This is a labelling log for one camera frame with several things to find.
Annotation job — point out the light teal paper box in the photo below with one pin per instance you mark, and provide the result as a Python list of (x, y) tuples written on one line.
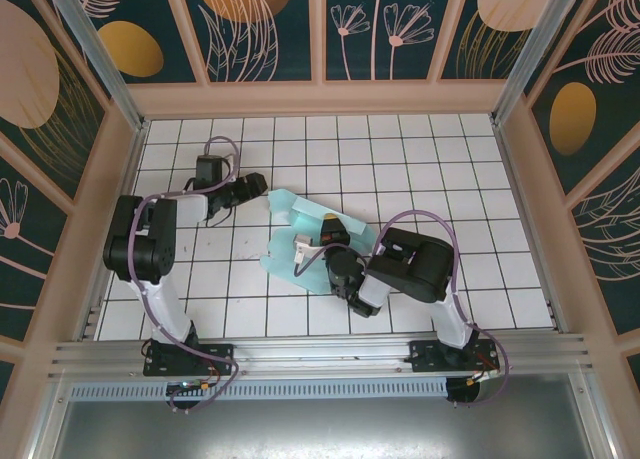
[(287, 266)]

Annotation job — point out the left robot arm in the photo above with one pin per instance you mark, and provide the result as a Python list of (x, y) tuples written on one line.
[(140, 249)]

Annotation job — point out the grey metal sheet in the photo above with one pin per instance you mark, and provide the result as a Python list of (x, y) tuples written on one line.
[(320, 429)]

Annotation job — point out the yellow power connector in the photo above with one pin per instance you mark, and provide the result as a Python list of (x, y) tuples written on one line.
[(475, 380)]

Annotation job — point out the small circuit board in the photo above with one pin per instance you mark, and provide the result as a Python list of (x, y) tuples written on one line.
[(187, 388)]

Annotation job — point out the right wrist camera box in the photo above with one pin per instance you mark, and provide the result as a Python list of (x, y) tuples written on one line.
[(302, 246)]

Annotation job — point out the aluminium side rail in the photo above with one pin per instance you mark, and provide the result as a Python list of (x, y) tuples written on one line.
[(511, 179), (129, 179)]

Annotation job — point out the aluminium mounting rail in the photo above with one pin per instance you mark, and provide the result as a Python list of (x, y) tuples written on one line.
[(320, 351)]

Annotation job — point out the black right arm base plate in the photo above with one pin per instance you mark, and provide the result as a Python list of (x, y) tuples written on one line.
[(425, 356)]

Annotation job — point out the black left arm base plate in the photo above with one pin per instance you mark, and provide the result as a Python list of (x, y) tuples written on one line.
[(220, 354)]

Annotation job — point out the aluminium frame post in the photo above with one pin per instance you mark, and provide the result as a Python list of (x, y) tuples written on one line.
[(535, 49), (100, 54)]

